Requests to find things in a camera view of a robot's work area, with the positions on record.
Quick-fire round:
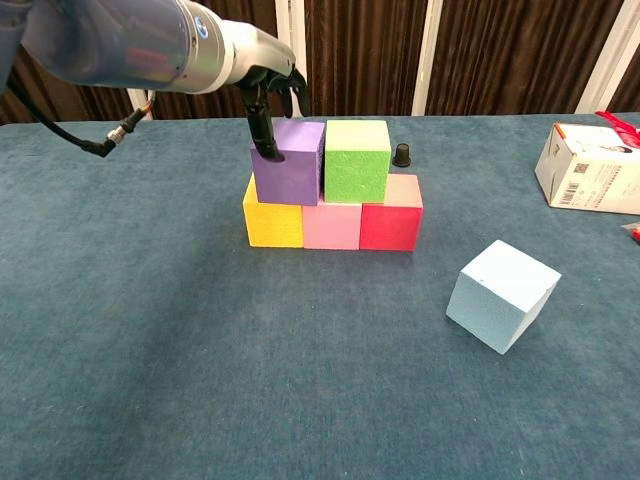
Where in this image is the purple foam cube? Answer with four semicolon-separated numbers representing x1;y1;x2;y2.
249;119;326;207

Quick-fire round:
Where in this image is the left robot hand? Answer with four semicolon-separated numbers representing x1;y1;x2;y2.
227;22;312;164

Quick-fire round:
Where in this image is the dark brown curtain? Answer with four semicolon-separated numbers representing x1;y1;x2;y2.
0;0;640;126

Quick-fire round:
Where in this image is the red foam cube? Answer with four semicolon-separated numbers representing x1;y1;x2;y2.
358;173;425;252

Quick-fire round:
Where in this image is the pink foam cube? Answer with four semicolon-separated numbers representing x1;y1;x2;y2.
301;201;363;251

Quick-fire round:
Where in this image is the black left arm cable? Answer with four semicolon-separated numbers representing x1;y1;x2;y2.
4;74;157;159

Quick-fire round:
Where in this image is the light blue foam cube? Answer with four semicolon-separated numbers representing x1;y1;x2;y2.
445;239;563;356

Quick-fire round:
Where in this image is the teal felt table cover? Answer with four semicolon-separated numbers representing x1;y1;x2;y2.
0;113;640;480

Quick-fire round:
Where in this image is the green foam cube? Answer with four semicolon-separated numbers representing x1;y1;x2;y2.
323;119;392;205

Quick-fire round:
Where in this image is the white printed cardboard box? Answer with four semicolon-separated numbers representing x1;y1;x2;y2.
533;122;640;216

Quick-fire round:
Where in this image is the white frame post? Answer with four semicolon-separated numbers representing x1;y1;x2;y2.
410;0;444;117
125;87;154;121
574;0;640;115
274;0;310;118

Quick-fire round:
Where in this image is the yellow foam cube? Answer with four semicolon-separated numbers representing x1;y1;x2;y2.
242;174;305;249

